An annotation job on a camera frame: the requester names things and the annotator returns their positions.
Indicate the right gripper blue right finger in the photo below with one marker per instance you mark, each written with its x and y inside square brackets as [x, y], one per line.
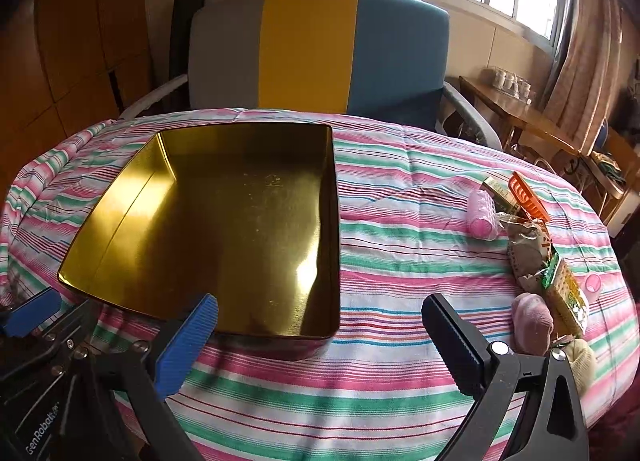
[462, 347]

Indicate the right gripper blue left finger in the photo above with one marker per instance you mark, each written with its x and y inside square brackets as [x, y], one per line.
[179, 343]

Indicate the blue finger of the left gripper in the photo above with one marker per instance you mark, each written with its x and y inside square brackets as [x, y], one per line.
[22, 319]

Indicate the pink sock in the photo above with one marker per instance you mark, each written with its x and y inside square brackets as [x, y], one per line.
[532, 323]

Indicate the cracker pack green label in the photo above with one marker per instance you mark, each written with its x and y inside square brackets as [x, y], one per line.
[564, 295]

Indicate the cream sock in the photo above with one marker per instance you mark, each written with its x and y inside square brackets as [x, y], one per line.
[582, 360]

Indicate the orange white snack bag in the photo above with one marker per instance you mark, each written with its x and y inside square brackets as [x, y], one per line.
[529, 250]

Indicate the pink hair roller with clip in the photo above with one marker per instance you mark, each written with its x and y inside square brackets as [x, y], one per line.
[591, 286]

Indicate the orange plastic comb clip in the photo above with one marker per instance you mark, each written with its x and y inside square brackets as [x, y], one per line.
[527, 199]

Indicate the small green cream carton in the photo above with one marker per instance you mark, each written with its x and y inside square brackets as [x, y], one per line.
[502, 196]

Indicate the striped pink green tablecloth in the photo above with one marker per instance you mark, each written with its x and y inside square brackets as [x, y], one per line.
[380, 391]

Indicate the gold maroon tin box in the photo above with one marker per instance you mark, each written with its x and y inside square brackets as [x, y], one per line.
[246, 212]

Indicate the wooden side table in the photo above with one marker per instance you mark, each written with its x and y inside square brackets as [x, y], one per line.
[519, 117]

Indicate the wooden wardrobe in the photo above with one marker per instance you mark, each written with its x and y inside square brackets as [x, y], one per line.
[66, 64]

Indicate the white cups on table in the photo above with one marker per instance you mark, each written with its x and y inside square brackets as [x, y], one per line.
[511, 84]

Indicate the grey yellow blue armchair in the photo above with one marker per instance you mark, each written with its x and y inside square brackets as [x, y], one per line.
[379, 59]

